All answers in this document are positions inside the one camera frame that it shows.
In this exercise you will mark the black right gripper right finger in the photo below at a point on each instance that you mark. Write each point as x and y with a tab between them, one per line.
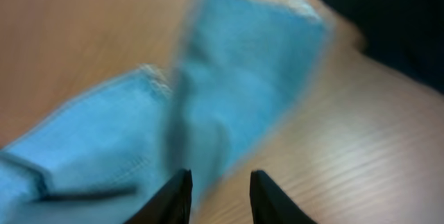
270	205

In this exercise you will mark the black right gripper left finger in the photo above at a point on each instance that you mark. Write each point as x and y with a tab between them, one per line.
170	205

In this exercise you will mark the light blue denim jeans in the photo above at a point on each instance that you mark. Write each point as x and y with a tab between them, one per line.
241	64

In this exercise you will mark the dark navy garment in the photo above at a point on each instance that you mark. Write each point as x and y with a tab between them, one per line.
406	35

